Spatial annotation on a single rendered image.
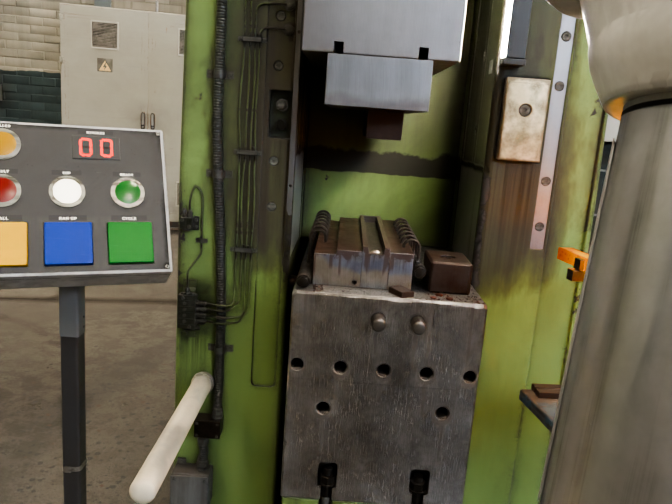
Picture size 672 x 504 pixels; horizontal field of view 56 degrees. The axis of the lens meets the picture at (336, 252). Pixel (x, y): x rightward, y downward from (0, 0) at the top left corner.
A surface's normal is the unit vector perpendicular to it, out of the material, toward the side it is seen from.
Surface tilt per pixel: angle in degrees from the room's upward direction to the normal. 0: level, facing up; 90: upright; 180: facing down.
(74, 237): 60
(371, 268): 90
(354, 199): 90
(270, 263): 90
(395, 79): 90
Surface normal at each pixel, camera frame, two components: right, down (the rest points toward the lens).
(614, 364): -0.91, -0.12
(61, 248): 0.39, -0.29
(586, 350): -0.98, -0.16
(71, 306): -0.02, 0.21
